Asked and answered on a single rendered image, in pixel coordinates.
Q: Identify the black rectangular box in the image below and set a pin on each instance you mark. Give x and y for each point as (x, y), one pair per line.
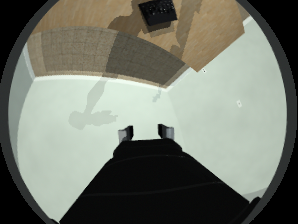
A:
(160, 11)

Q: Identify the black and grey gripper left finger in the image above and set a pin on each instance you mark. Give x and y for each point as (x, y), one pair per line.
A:
(126, 134)

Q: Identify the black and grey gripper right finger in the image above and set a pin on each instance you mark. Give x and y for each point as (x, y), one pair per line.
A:
(165, 131)

